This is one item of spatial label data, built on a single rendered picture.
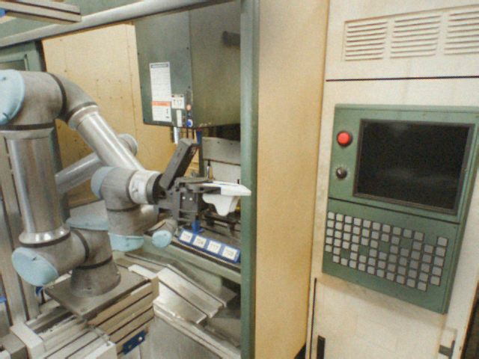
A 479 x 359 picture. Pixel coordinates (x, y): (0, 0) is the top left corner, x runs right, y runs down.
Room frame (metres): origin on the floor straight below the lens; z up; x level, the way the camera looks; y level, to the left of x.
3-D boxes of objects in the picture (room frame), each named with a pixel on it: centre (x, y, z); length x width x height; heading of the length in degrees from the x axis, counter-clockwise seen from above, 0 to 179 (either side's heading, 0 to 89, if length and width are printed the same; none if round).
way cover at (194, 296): (1.65, 0.47, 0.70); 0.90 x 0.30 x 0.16; 53
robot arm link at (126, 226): (0.72, 0.27, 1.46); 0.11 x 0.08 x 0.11; 159
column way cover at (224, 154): (2.44, 0.11, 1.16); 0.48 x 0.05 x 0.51; 53
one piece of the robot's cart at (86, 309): (0.91, 0.48, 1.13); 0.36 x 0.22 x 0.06; 145
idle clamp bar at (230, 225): (1.99, 0.14, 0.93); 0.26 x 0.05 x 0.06; 58
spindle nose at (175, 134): (2.09, 0.38, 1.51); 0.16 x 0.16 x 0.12
